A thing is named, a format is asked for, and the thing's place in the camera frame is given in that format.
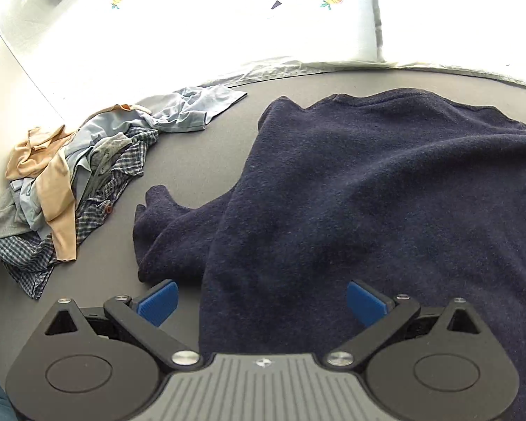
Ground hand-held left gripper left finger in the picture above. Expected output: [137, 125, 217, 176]
[44, 280, 202, 367]

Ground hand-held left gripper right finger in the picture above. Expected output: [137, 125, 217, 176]
[326, 280, 483, 367]

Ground navy knit sweater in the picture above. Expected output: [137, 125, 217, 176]
[134, 88, 526, 421]

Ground blue plaid shirt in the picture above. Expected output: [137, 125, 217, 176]
[0, 127, 161, 300]

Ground beige garment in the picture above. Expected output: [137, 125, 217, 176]
[5, 103, 152, 263]

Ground grey mottled garment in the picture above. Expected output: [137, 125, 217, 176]
[90, 133, 133, 187]

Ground plain grey garment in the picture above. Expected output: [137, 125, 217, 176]
[0, 189, 25, 241]

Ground light blue shirt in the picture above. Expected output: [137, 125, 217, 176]
[11, 85, 248, 234]

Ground white carrot-print curtain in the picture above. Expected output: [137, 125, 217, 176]
[0, 0, 526, 117]

